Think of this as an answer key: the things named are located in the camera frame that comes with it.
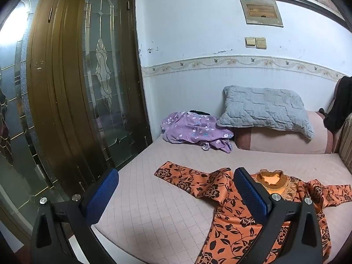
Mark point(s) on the beige wall switch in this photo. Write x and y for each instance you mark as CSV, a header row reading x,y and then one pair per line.
x,y
260,43
250,41

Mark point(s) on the beige striped cushion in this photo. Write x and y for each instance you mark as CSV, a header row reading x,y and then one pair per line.
x,y
347,143

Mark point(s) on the black garment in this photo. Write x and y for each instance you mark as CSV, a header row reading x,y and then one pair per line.
x,y
339,104

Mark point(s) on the purple floral garment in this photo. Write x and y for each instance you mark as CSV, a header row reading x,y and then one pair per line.
x,y
192,129

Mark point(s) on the small framed wall panel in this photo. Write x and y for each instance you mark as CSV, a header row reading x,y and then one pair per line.
x,y
261,11

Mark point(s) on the orange black floral shirt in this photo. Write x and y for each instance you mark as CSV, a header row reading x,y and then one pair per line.
x,y
233,225

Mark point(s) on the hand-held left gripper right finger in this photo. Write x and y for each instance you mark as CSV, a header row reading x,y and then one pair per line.
x,y
251,195

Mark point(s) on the brown wooden glass door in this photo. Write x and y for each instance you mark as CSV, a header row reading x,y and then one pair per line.
x,y
82,88

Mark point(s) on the black cloth under purple garment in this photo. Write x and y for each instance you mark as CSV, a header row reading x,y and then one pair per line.
x,y
198,112

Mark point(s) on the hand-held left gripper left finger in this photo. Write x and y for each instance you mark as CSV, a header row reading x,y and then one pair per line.
x,y
101,195

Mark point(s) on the grey quilted pillow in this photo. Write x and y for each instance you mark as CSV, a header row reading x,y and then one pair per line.
x,y
264,110

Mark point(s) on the pink bolster pillow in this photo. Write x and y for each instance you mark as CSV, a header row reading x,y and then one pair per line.
x,y
277,140

